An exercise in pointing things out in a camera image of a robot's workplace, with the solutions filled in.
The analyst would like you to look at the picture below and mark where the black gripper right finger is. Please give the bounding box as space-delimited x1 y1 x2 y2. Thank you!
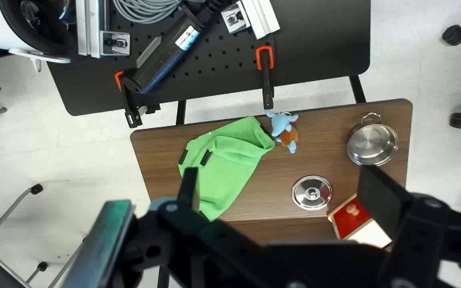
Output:
356 163 417 245

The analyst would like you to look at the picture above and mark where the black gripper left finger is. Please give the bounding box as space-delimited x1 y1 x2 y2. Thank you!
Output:
175 165 206 217

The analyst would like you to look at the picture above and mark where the green cloth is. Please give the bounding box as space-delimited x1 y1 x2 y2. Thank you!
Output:
178 115 278 222

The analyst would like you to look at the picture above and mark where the red wooden box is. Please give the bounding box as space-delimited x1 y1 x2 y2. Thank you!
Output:
326 193 396 251

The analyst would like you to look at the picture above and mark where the silver metal pot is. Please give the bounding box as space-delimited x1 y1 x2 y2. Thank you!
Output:
347 110 403 168

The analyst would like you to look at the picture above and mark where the silver pot lid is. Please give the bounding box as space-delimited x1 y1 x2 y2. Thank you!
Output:
290 174 335 213

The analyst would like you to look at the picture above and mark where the orange black bar clamp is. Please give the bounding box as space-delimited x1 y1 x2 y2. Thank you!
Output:
255 45 279 112
114 69 164 129

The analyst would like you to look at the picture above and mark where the grey flat panel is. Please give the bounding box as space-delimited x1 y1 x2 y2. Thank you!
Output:
62 198 138 288

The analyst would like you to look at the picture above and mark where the black caster wheel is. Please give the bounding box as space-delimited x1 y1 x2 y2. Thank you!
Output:
441 22 461 48
449 110 461 131

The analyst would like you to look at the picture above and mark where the blue plush toy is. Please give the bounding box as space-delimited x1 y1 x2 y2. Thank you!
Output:
265 109 302 157

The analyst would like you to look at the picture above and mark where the black device with blue label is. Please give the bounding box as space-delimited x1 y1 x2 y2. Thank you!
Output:
134 3 228 96

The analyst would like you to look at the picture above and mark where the black perforated workbench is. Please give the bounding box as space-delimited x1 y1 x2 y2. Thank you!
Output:
46 0 374 118

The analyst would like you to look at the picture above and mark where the white black round object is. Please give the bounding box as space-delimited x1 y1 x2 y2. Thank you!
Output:
0 0 78 67

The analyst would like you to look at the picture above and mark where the silver corner bracket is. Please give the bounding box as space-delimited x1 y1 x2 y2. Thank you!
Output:
102 30 134 57
222 1 252 35

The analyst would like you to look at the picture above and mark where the grey metal leg frame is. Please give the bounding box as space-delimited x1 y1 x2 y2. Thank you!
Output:
0 182 52 285

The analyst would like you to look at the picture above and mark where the grey coiled cable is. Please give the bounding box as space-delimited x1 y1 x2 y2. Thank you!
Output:
113 0 183 25

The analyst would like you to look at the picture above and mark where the aluminium extrusion rail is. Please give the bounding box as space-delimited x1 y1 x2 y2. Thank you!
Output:
76 0 110 57
241 0 282 40

